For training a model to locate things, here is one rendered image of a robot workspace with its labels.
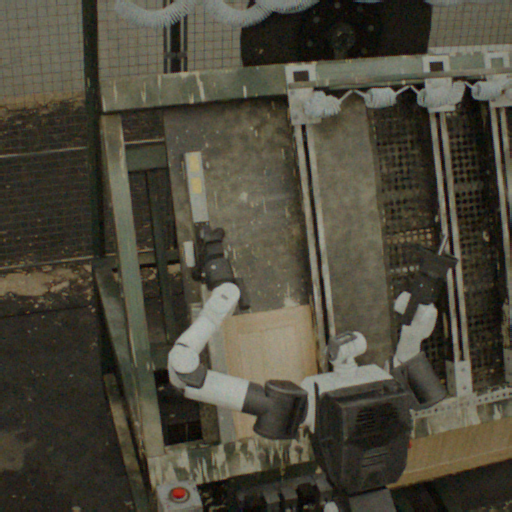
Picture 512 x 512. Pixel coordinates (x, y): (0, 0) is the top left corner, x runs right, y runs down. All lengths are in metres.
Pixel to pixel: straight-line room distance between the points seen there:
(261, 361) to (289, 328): 0.14
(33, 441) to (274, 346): 1.67
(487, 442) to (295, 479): 1.06
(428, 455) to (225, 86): 1.74
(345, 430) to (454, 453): 1.44
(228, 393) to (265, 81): 1.01
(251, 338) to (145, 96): 0.85
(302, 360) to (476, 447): 1.10
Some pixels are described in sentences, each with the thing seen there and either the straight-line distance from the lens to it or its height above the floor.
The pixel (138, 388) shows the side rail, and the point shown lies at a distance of 2.84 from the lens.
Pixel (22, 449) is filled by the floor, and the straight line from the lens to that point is 4.24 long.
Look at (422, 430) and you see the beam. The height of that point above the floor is 0.82.
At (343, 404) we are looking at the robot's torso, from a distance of 2.35.
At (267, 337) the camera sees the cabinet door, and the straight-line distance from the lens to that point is 2.93.
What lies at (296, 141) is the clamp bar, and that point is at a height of 1.73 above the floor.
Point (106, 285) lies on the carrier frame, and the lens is 3.82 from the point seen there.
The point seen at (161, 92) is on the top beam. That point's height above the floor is 1.92.
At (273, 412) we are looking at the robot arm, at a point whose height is 1.33.
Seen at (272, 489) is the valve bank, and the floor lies 0.74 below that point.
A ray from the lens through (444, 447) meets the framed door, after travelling 3.70.
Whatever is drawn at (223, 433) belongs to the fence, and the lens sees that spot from 2.93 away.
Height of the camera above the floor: 3.02
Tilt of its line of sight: 34 degrees down
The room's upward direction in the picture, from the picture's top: 2 degrees clockwise
